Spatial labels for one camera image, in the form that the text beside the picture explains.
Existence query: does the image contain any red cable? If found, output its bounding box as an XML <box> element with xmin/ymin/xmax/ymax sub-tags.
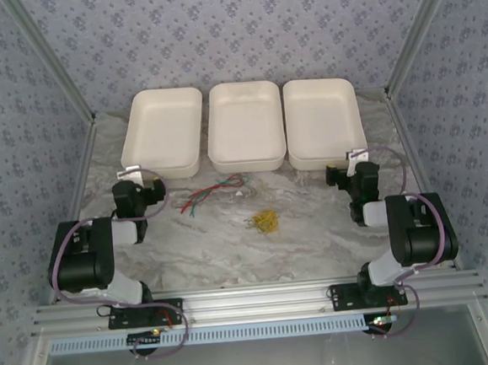
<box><xmin>179</xmin><ymin>184</ymin><xmax>222</xmax><ymax>213</ymax></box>
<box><xmin>177</xmin><ymin>174</ymin><xmax>247</xmax><ymax>212</ymax></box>
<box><xmin>186</xmin><ymin>181</ymin><xmax>229</xmax><ymax>199</ymax></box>

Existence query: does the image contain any white plastic tray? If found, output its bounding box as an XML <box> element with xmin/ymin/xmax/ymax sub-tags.
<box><xmin>201</xmin><ymin>78</ymin><xmax>289</xmax><ymax>177</ymax></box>
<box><xmin>281</xmin><ymin>73</ymin><xmax>370</xmax><ymax>173</ymax></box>
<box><xmin>115</xmin><ymin>85</ymin><xmax>210</xmax><ymax>185</ymax></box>

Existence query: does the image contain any small circuit board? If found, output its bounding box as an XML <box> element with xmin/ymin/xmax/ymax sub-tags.
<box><xmin>366</xmin><ymin>313</ymin><xmax>401</xmax><ymax>335</ymax></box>

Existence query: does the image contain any grey metal panel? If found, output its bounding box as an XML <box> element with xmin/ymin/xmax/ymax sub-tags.
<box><xmin>33</xmin><ymin>319</ymin><xmax>488</xmax><ymax>365</ymax></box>

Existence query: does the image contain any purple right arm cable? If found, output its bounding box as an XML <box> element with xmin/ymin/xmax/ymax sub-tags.
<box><xmin>351</xmin><ymin>139</ymin><xmax>462</xmax><ymax>340</ymax></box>

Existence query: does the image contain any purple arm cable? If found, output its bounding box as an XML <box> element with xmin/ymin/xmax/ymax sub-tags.
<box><xmin>351</xmin><ymin>139</ymin><xmax>462</xmax><ymax>340</ymax></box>
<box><xmin>41</xmin><ymin>164</ymin><xmax>192</xmax><ymax>365</ymax></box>

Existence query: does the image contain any aluminium side rail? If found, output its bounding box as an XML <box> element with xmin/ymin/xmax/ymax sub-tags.
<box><xmin>384</xmin><ymin>88</ymin><xmax>465</xmax><ymax>276</ymax></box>
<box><xmin>19</xmin><ymin>115</ymin><xmax>113</xmax><ymax>312</ymax></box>

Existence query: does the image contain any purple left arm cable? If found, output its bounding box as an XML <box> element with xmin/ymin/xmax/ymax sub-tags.
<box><xmin>41</xmin><ymin>164</ymin><xmax>192</xmax><ymax>365</ymax></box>

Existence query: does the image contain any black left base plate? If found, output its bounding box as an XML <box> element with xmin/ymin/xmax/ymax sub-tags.
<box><xmin>106</xmin><ymin>297</ymin><xmax>185</xmax><ymax>332</ymax></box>

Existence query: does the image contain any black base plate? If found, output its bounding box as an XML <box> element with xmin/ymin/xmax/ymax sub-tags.
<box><xmin>106</xmin><ymin>297</ymin><xmax>185</xmax><ymax>332</ymax></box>
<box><xmin>328</xmin><ymin>278</ymin><xmax>410</xmax><ymax>313</ymax></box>

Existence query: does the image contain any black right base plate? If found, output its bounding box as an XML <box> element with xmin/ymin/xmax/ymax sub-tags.
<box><xmin>328</xmin><ymin>278</ymin><xmax>410</xmax><ymax>313</ymax></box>

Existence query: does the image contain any thin red wire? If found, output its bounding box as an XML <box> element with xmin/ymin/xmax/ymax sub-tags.
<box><xmin>386</xmin><ymin>294</ymin><xmax>404</xmax><ymax>319</ymax></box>
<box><xmin>158</xmin><ymin>309</ymin><xmax>175</xmax><ymax>330</ymax></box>

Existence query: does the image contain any aluminium front rail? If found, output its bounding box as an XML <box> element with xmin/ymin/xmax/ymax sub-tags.
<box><xmin>28</xmin><ymin>267</ymin><xmax>488</xmax><ymax>336</ymax></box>

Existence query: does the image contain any aluminium corner post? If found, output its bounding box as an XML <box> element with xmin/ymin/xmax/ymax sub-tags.
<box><xmin>376</xmin><ymin>0</ymin><xmax>474</xmax><ymax>101</ymax></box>
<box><xmin>1</xmin><ymin>0</ymin><xmax>98</xmax><ymax>131</ymax></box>

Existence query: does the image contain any grey slotted cable duct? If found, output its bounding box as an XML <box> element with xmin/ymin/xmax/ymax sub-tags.
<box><xmin>47</xmin><ymin>311</ymin><xmax>379</xmax><ymax>357</ymax></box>

